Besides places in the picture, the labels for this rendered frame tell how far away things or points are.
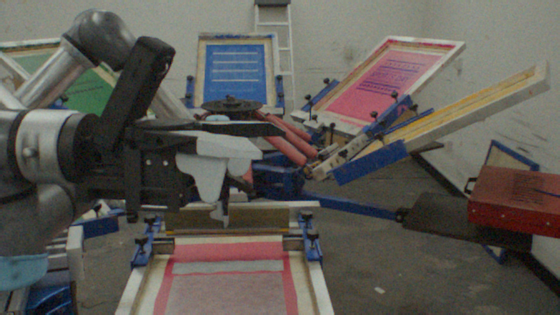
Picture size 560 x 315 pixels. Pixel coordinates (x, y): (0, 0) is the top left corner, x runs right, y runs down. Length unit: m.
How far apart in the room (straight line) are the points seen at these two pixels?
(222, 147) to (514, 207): 1.63
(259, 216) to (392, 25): 4.46
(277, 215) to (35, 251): 1.17
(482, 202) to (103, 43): 1.36
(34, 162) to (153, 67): 0.15
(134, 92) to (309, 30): 5.31
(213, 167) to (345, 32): 5.43
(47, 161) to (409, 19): 5.60
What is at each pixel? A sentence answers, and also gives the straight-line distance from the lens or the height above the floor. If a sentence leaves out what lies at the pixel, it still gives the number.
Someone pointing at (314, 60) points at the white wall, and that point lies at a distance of 5.81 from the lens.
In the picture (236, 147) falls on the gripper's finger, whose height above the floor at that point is 1.69.
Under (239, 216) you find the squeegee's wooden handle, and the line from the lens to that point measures 1.70.
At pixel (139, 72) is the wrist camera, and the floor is 1.74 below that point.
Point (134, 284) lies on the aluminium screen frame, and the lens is 1.63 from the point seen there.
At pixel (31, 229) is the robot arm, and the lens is 0.61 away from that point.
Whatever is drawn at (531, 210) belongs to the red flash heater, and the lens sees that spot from 1.98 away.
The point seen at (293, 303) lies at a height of 0.95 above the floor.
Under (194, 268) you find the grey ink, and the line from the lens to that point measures 1.73.
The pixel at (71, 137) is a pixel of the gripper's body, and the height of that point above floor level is 1.68.
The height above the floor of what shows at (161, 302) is 0.95.
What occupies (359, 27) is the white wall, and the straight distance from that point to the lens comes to 5.86.
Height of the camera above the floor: 1.80
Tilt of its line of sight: 18 degrees down
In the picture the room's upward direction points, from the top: straight up
